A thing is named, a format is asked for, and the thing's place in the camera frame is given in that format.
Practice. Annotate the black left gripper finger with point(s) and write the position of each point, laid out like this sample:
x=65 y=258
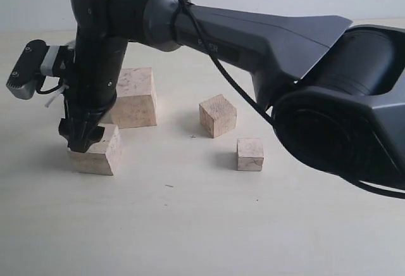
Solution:
x=72 y=130

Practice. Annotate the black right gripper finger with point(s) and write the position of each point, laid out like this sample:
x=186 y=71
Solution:
x=92 y=133

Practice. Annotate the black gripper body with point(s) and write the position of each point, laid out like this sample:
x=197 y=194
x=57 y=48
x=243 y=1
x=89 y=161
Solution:
x=92 y=84

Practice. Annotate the second largest wooden cube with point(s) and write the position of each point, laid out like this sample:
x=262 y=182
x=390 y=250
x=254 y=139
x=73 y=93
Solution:
x=102 y=158

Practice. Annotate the third largest wooden cube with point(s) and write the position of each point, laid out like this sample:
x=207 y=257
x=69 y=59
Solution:
x=217 y=115

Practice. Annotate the smallest wooden cube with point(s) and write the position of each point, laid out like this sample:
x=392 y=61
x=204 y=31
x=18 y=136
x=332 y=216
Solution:
x=250 y=154

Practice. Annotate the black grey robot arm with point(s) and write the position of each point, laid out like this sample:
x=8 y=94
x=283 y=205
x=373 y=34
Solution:
x=332 y=91

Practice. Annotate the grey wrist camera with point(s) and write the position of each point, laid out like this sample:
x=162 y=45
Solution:
x=37 y=62

